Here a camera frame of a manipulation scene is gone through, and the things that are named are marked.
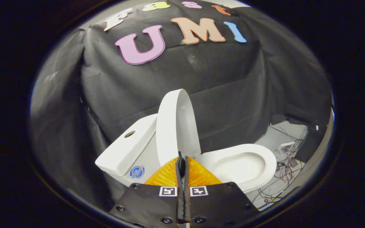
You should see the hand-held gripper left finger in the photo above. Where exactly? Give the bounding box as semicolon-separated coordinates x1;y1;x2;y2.
110;152;186;227

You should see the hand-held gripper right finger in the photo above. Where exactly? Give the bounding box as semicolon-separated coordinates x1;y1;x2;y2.
184;155;261;227

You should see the white toilet lid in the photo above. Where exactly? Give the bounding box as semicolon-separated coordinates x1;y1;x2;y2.
156;89;202;167

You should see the white toilet bowl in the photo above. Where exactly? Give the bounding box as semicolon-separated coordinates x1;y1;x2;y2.
198;152;276;194

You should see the white toilet tank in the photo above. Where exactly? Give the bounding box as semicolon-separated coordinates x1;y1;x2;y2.
95;113;170;188

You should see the black device box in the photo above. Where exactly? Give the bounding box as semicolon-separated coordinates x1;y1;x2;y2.
296;126;327;164

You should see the black backdrop cloth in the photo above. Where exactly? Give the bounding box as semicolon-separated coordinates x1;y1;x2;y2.
30;0;334;211

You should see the tangle of floor cables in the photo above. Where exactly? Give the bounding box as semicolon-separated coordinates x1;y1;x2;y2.
252;125;310;205

